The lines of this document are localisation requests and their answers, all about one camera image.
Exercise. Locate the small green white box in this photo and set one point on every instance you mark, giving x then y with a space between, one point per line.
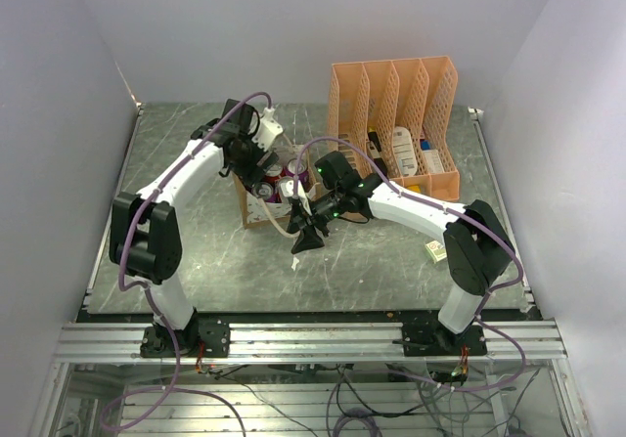
436 250

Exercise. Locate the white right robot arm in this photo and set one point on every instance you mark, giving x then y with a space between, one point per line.
477 247

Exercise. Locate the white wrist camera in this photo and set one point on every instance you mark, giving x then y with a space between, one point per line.
299 194
269 129

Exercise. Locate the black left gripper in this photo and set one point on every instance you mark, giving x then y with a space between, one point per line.
252 173

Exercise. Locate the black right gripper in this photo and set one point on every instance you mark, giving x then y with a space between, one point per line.
300 221

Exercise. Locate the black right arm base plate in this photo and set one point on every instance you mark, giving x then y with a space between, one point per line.
433 339

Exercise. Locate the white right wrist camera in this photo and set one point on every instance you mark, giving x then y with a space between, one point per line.
299 194

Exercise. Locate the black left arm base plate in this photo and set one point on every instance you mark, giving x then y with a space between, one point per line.
202 338

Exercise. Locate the canvas jute cat-print bag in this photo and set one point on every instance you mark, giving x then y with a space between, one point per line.
256 212

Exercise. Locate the red cola can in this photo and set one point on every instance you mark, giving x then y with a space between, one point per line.
283 183
274 172

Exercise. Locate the aluminium rail frame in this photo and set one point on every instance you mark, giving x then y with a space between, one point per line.
119 344

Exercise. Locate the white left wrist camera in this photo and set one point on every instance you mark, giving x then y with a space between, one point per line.
269 129

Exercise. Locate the red cola can front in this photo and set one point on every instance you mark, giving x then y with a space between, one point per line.
274 172

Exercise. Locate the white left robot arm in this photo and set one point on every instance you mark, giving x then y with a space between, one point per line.
145 241

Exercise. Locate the white blue box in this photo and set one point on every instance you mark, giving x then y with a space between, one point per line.
433 161

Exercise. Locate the orange plastic file organizer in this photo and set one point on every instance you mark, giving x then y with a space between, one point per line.
397 112

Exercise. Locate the white labelled packet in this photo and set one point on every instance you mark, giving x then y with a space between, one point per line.
404 152

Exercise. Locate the purple soda can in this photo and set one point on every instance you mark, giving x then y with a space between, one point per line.
297 168
264 191

